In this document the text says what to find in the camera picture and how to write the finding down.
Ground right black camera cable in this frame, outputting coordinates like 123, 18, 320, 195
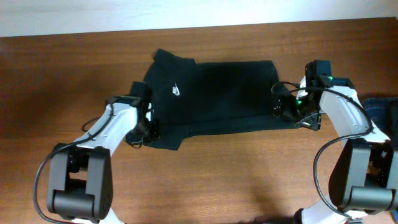
271, 81, 374, 220

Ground blue denim jeans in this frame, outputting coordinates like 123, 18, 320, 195
364, 97, 397, 143

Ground black nike t-shirt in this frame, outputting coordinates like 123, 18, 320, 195
144, 49, 295, 151

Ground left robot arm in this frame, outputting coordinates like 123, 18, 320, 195
47, 82, 158, 223

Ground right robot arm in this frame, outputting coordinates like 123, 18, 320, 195
271, 60, 397, 223

